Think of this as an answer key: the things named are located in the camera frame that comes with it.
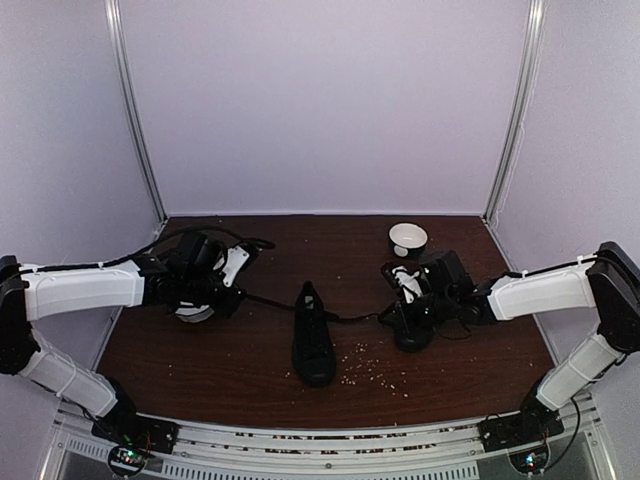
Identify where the black canvas shoe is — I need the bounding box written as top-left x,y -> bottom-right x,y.
241,280 -> 381,388
379,302 -> 435,353

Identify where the right aluminium frame post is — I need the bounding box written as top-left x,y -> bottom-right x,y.
483,0 -> 547,227

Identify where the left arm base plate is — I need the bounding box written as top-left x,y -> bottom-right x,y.
88,415 -> 179,454

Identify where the left controller board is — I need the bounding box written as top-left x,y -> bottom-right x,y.
107,445 -> 150,477

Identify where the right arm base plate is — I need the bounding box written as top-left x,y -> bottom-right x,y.
477,412 -> 564,452

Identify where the front aluminium rail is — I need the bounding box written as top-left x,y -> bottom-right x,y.
36,394 -> 619,479

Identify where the controller board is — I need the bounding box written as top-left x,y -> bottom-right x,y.
107,445 -> 150,477
509,445 -> 550,476

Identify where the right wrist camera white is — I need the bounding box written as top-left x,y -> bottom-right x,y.
381,263 -> 424,304

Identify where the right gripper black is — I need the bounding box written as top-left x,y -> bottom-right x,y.
378,291 -> 455,337

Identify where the aluminium frame post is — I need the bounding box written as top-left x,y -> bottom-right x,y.
483,0 -> 547,227
104,0 -> 168,225

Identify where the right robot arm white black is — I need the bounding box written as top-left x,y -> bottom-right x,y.
380,242 -> 639,446

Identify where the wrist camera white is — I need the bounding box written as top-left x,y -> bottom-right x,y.
220,245 -> 250,288
381,263 -> 424,304

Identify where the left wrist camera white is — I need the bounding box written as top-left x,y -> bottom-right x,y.
220,245 -> 250,288

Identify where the left aluminium frame post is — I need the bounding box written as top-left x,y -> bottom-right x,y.
104,0 -> 168,225

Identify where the white scalloped bowl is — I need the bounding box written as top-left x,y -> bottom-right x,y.
174,303 -> 215,324

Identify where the right controller board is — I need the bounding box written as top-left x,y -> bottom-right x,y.
509,445 -> 550,476

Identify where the black white round bowl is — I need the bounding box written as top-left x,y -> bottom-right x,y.
388,222 -> 429,259

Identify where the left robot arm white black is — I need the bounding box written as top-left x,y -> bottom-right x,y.
1,226 -> 274,444

